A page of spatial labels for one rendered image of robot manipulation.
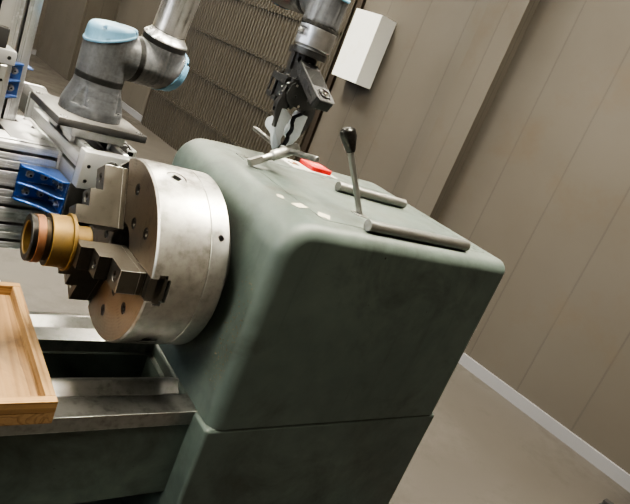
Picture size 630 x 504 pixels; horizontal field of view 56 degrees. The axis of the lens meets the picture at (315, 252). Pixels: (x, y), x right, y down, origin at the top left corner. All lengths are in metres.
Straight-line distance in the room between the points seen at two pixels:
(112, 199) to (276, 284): 0.31
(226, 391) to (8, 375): 0.33
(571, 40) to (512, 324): 1.86
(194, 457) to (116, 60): 0.95
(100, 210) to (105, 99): 0.58
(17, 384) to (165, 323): 0.23
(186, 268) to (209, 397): 0.24
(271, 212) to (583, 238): 3.17
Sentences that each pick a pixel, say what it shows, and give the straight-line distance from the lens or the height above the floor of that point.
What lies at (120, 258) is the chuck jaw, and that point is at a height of 1.10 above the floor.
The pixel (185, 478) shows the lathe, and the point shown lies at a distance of 1.13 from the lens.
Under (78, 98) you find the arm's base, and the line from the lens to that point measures 1.58.
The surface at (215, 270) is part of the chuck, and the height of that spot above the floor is 1.13.
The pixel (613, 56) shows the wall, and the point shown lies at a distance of 4.18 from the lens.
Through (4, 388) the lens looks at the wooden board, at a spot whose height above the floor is 0.88.
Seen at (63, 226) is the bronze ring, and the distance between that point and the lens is 1.00.
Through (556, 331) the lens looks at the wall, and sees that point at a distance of 4.03.
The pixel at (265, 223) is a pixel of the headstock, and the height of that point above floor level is 1.22.
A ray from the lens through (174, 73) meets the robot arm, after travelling 1.65.
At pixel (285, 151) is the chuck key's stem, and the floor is 1.30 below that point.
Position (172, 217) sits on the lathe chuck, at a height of 1.19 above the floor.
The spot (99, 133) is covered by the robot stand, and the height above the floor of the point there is 1.14.
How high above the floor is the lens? 1.48
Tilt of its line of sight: 16 degrees down
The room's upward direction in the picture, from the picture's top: 22 degrees clockwise
